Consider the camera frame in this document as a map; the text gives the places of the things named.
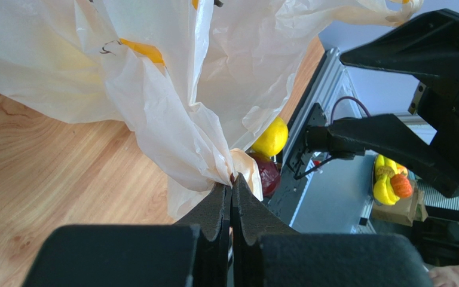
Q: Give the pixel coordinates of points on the brown cardboard box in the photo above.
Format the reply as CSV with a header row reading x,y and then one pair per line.
x,y
405,211

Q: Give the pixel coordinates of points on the dark red fake apple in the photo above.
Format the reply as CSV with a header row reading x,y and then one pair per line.
x,y
269,173

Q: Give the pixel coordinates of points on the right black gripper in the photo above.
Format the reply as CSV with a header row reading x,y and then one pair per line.
x,y
426,47

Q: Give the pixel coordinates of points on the translucent white plastic bag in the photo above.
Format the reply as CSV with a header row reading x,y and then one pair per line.
x,y
197,82

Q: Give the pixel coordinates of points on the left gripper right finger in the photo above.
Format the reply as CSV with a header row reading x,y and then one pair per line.
x,y
267,252

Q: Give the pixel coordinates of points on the bowl of fake fruits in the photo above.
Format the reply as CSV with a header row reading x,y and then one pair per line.
x,y
390,182

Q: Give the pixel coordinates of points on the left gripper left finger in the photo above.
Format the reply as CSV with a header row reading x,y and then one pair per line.
x,y
191,252

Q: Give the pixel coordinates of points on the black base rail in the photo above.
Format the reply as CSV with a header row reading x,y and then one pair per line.
x,y
296,161

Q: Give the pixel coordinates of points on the person hand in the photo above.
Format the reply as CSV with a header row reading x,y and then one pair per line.
x,y
444,277

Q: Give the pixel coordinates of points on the yellow fake lemon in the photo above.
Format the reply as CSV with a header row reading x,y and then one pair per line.
x,y
273,139

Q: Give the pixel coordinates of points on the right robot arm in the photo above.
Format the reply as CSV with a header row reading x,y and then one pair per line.
x,y
325,139

